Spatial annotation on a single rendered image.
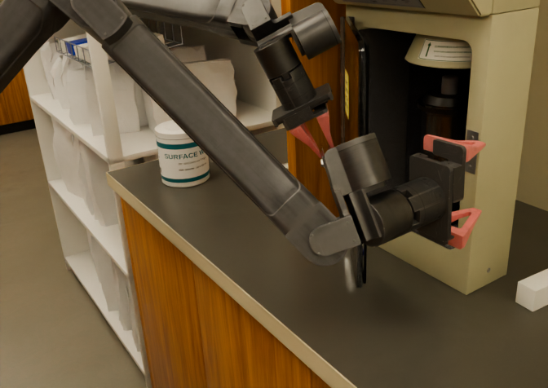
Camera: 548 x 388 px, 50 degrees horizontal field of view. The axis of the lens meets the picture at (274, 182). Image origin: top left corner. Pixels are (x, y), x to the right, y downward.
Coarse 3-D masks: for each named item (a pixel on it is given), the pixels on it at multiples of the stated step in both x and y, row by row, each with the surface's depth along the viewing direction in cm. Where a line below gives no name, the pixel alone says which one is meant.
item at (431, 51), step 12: (420, 36) 99; (432, 36) 96; (420, 48) 98; (432, 48) 96; (444, 48) 95; (456, 48) 94; (468, 48) 94; (408, 60) 101; (420, 60) 98; (432, 60) 96; (444, 60) 95; (456, 60) 94; (468, 60) 94
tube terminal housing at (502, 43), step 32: (512, 0) 84; (416, 32) 95; (448, 32) 90; (480, 32) 85; (512, 32) 86; (480, 64) 86; (512, 64) 88; (480, 96) 88; (512, 96) 91; (480, 128) 89; (512, 128) 93; (480, 160) 91; (512, 160) 96; (480, 192) 94; (512, 192) 99; (480, 224) 97; (512, 224) 102; (416, 256) 109; (448, 256) 102; (480, 256) 99
